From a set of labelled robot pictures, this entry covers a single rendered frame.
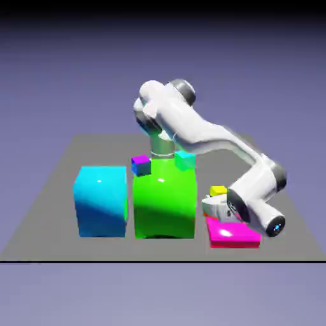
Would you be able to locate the large green box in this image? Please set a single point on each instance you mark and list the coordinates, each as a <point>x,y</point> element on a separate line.
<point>164,198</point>

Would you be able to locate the large magenta box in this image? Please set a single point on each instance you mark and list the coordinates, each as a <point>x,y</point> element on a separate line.
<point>229,233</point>

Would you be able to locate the large cyan box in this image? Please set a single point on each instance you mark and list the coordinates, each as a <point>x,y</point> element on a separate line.
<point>100,201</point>

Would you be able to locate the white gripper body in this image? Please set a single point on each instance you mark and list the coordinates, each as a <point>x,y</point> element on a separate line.
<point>213,205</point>

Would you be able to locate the small purple cube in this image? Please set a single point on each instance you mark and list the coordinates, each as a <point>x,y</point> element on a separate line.
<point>140,165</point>

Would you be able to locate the small cyan cube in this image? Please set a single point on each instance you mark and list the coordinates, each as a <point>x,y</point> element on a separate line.
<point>185,160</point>

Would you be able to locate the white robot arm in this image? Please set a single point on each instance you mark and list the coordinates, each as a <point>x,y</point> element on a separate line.
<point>203,132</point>

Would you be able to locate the small yellow cube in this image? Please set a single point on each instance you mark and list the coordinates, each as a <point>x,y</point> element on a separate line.
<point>218,190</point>

